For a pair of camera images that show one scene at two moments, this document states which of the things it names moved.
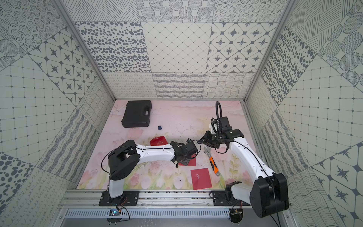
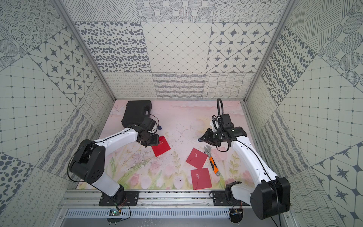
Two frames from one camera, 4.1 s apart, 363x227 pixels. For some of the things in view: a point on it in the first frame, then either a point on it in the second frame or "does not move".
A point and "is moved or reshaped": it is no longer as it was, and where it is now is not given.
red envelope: (201, 178) does not move
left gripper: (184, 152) to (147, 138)
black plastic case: (137, 114) does not move
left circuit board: (114, 212) does not move
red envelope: (192, 162) is moved or reshaped
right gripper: (207, 140) does not move
